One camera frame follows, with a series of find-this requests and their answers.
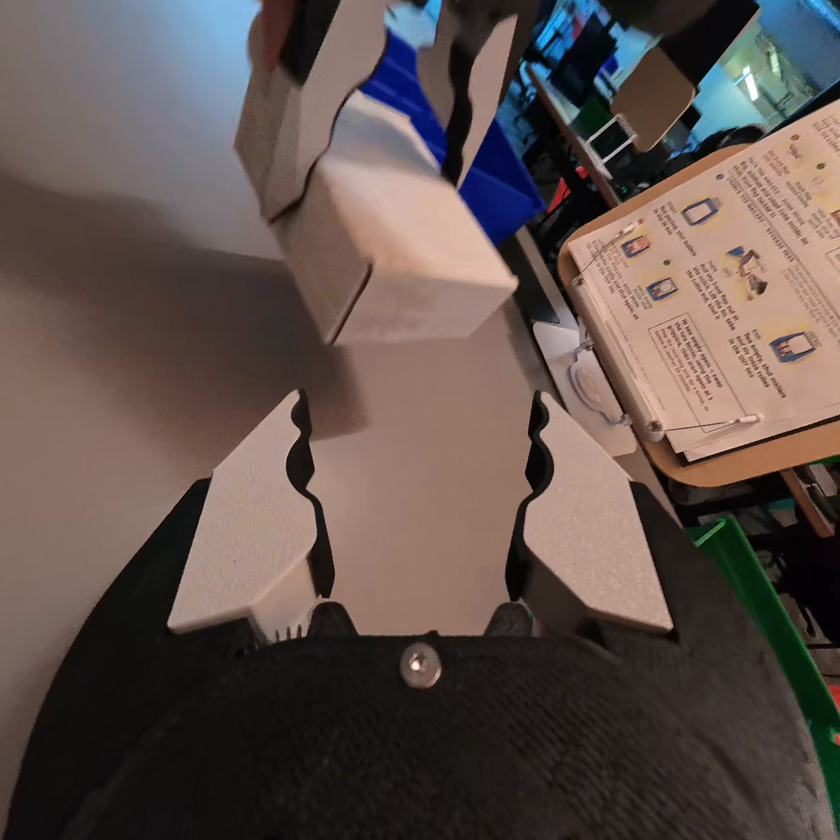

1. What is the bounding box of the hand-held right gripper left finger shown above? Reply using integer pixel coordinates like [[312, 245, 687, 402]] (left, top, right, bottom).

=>
[[167, 388, 337, 641]]

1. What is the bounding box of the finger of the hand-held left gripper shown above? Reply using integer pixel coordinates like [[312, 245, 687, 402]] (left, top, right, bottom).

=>
[[416, 0, 521, 189], [233, 0, 389, 224]]

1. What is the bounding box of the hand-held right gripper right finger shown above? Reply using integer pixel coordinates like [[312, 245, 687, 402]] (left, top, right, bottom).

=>
[[505, 390, 675, 636]]

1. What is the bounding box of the blue plastic bin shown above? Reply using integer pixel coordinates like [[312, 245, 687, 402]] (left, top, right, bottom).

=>
[[360, 29, 546, 245]]

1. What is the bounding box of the white cardboard mailer box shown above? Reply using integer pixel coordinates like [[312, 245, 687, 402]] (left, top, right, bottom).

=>
[[262, 88, 519, 347]]

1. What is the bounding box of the green plastic bin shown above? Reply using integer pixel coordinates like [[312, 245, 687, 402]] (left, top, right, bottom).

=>
[[689, 515, 840, 788]]

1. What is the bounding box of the brown office desk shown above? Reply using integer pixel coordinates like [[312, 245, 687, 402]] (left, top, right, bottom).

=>
[[524, 62, 624, 207]]

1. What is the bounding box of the grey desk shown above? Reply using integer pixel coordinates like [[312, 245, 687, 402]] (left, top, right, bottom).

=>
[[0, 0, 685, 788]]

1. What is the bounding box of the person's left hand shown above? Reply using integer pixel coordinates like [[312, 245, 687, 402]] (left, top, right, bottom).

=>
[[248, 0, 298, 74]]

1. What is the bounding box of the small wooden board stand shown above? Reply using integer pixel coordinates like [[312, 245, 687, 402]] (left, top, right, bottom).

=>
[[586, 46, 698, 165]]

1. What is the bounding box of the instruction sheet on clipboard stand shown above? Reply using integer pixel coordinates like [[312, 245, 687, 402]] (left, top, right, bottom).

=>
[[558, 98, 840, 488]]

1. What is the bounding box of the metal page holder wire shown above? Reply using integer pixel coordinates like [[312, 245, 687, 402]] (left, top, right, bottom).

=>
[[576, 223, 641, 287], [648, 412, 763, 435]]

